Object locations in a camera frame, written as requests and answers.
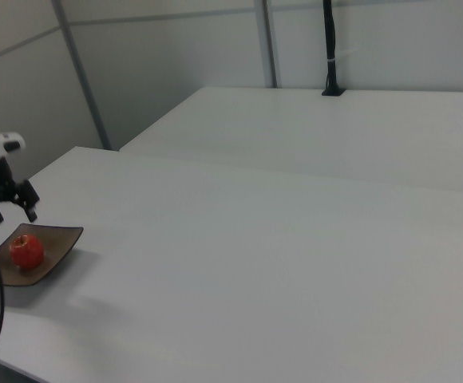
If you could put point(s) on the grey metal partition post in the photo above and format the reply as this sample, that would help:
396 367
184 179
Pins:
270 44
83 76

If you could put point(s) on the black camera stand pole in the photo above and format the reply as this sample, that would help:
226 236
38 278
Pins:
330 48

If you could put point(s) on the red apple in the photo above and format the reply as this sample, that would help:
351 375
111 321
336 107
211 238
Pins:
26 251

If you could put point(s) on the brown square ceramic plate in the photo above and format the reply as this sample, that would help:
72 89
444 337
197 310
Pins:
58 247

